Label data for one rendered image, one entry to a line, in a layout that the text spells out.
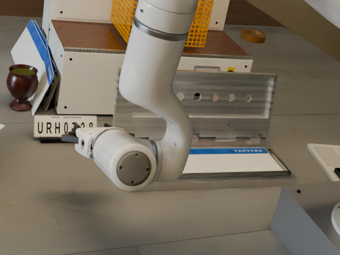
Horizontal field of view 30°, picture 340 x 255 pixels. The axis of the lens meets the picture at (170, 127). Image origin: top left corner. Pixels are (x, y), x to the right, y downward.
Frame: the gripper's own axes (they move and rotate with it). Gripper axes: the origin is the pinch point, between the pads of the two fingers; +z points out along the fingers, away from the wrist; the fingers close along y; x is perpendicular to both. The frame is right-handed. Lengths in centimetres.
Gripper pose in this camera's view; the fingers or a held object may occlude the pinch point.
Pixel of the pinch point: (92, 131)
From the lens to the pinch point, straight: 137.1
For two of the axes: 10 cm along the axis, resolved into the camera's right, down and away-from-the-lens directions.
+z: -3.4, -1.9, 9.2
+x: 0.6, -9.8, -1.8
